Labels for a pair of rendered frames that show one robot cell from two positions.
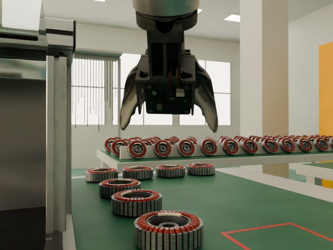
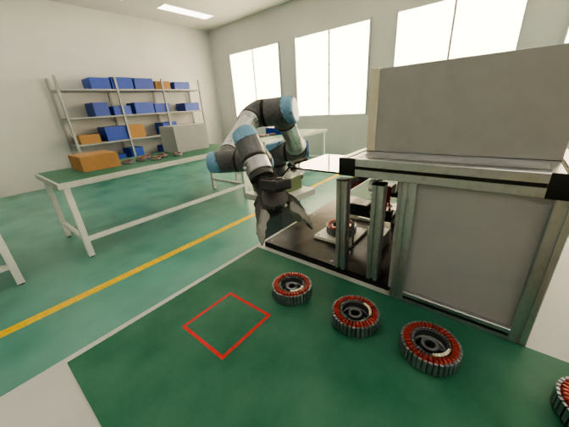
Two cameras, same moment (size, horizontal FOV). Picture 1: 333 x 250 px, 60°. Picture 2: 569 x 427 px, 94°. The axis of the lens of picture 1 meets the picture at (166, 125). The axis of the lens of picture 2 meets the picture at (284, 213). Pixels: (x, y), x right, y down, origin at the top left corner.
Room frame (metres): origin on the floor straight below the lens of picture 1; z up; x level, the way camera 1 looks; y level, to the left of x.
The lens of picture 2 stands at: (1.00, -0.31, 1.25)
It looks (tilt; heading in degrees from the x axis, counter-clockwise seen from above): 22 degrees down; 151
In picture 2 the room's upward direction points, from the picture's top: 4 degrees counter-clockwise
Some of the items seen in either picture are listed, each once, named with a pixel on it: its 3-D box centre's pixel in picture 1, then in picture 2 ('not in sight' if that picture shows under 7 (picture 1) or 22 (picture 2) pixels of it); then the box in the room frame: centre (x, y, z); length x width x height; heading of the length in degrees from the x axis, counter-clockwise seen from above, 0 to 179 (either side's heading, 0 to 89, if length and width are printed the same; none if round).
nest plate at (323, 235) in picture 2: not in sight; (340, 233); (0.31, 0.32, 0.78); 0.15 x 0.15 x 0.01; 20
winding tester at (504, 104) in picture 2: not in sight; (466, 104); (0.58, 0.54, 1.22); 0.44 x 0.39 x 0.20; 110
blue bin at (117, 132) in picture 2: not in sight; (113, 133); (-6.07, -0.47, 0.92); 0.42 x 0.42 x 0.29; 21
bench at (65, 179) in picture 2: not in sight; (163, 186); (-2.66, -0.01, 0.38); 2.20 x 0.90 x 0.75; 110
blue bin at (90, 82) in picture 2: not in sight; (96, 84); (-6.06, -0.51, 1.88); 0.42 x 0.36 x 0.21; 21
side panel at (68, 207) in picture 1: (63, 137); (462, 258); (0.76, 0.27, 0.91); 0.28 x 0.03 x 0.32; 20
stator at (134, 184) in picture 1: (120, 188); (429, 346); (0.79, 0.13, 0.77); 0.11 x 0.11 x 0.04
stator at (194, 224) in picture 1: (168, 230); (291, 287); (0.47, 0.00, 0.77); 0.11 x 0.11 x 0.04
